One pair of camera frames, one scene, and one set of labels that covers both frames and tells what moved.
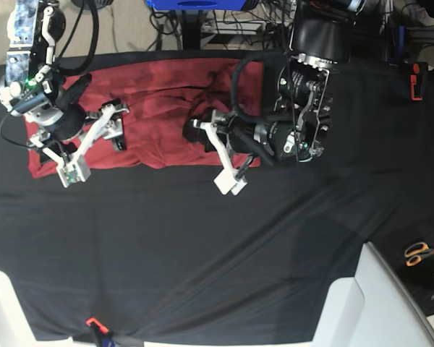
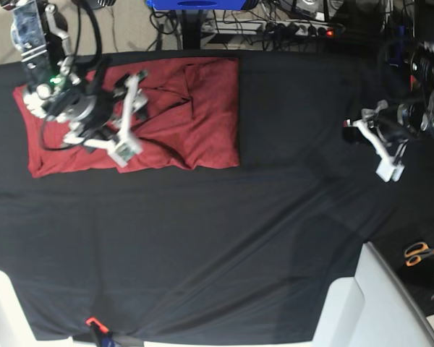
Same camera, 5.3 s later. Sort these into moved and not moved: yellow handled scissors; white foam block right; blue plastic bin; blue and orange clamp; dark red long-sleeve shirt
Moved: dark red long-sleeve shirt
Not moved: white foam block right; yellow handled scissors; blue and orange clamp; blue plastic bin
